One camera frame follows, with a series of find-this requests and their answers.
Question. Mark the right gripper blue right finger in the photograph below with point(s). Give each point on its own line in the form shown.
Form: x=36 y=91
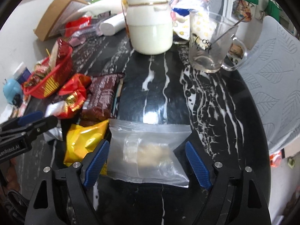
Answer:
x=198 y=166

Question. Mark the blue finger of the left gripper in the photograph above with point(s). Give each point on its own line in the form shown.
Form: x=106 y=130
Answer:
x=41 y=126
x=30 y=118

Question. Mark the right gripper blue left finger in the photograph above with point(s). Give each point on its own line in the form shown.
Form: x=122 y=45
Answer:
x=93 y=163

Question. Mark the yellow snack packet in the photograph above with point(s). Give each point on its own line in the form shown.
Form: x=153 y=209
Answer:
x=82 y=140

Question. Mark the green red date snack bag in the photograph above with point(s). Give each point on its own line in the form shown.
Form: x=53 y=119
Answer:
x=39 y=73

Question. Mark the clear zip bag with snack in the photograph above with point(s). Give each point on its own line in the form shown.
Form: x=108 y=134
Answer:
x=144 y=153

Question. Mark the red cartoon candy packet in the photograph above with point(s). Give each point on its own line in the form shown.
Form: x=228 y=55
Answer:
x=75 y=91

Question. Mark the dark brown chocolate bar packet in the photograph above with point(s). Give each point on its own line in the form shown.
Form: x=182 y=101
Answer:
x=100 y=97

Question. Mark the person left hand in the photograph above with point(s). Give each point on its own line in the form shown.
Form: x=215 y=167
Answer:
x=11 y=177

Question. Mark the blue robot shaped gadget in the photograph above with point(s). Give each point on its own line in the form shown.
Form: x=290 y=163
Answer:
x=13 y=92

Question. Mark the red plastic basket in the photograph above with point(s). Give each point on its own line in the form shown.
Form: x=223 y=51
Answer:
x=56 y=78

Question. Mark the blue jar white lid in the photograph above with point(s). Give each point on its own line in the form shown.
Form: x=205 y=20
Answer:
x=21 y=74

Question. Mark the brown cardboard box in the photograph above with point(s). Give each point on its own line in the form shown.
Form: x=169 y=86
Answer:
x=54 y=17

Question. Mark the clear plastic tray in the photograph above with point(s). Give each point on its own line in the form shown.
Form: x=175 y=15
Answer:
x=81 y=36

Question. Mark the red snack bag in tray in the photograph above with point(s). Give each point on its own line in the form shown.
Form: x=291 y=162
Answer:
x=76 y=25

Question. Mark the grey leaf pattern chair cushion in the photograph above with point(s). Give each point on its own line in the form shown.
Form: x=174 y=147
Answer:
x=271 y=73

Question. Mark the white cylinder container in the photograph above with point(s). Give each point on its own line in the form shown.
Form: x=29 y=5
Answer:
x=113 y=25

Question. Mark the glass mug with cartoon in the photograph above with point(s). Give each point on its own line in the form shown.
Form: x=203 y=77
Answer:
x=211 y=36

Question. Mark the amber drink plastic bottle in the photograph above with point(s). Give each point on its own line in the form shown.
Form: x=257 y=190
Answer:
x=125 y=7

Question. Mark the cream white kettle jug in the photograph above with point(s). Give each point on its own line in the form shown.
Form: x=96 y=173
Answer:
x=150 y=26

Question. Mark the lower green tote bag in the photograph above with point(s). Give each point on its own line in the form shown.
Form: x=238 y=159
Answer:
x=273 y=10

